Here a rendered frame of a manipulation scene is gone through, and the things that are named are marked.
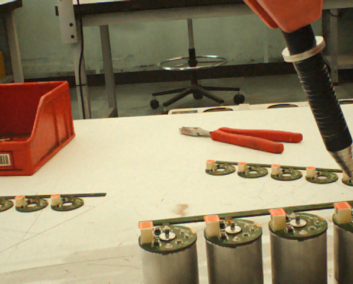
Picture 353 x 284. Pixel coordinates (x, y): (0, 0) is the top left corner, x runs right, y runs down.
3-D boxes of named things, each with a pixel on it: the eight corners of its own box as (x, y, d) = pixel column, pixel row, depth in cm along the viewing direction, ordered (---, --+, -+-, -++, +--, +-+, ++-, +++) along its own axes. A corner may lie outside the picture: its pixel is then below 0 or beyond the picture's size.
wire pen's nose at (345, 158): (332, 178, 27) (320, 147, 26) (354, 165, 27) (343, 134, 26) (346, 186, 26) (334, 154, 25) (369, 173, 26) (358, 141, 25)
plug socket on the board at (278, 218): (292, 229, 27) (291, 214, 27) (272, 231, 27) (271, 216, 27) (288, 221, 28) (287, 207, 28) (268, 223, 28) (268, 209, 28)
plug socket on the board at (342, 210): (357, 222, 28) (357, 207, 27) (337, 224, 28) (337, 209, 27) (351, 215, 28) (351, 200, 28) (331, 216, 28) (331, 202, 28)
